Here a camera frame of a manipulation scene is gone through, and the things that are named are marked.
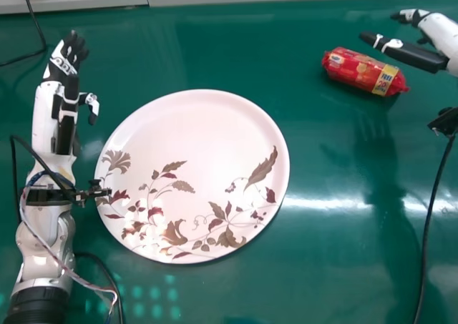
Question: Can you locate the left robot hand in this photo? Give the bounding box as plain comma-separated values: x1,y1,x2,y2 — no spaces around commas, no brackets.
24,29,102,204

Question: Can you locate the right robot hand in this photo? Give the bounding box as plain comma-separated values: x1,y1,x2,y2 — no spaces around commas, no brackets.
359,8,458,77

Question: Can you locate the red biscuit packet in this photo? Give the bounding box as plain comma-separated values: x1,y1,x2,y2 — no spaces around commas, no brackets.
321,46,411,99

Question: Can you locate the plate with brown leaf pattern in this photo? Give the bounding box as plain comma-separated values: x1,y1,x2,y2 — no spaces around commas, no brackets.
94,89,291,265

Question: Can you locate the black camera cable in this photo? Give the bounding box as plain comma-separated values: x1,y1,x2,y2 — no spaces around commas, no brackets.
412,133,453,324
9,134,78,214

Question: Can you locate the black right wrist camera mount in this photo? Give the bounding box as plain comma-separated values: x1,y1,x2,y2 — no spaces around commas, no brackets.
427,107,458,137

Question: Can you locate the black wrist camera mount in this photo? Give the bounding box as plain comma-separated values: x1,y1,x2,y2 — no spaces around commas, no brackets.
72,179,113,208
427,107,458,137

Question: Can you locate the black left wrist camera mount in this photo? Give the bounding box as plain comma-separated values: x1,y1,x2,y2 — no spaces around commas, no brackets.
72,179,113,208

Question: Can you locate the black plug cable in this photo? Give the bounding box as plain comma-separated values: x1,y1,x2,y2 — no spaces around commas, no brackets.
0,0,48,67

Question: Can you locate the white ribbon cable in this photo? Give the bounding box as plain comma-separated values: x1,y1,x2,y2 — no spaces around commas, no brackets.
19,190,120,316

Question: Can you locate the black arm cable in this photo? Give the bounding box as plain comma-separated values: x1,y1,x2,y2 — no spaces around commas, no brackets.
74,252,125,324

